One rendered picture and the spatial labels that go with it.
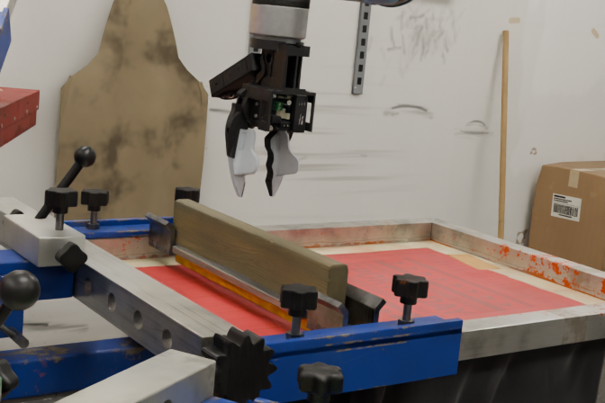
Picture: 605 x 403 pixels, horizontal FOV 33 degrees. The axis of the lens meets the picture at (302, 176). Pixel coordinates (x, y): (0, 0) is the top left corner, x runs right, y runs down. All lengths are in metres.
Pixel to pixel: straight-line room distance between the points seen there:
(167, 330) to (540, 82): 3.75
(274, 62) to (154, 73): 2.16
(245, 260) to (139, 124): 2.11
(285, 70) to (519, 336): 0.45
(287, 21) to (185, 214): 0.37
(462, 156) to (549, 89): 0.57
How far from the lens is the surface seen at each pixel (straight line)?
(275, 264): 1.35
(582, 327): 1.46
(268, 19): 1.33
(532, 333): 1.39
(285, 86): 1.34
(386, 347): 1.21
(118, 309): 1.18
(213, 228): 1.48
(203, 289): 1.49
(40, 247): 1.22
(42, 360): 1.31
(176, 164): 3.59
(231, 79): 1.40
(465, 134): 4.43
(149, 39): 3.47
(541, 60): 4.70
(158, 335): 1.09
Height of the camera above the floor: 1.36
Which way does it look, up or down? 9 degrees down
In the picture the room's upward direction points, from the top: 5 degrees clockwise
